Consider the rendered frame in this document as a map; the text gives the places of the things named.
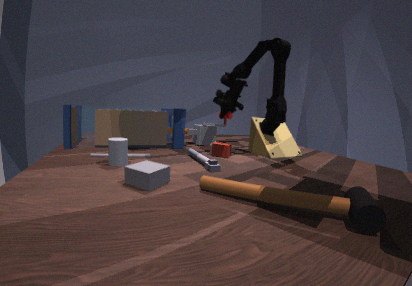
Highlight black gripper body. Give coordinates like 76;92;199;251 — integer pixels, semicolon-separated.
213;89;244;111

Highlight black rubber mallet with wooden handle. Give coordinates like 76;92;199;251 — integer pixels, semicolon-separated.
199;176;387;236

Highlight grey cylinder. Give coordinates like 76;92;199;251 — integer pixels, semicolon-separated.
108;137;128;167

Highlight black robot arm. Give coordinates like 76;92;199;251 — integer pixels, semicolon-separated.
220;38;291;136

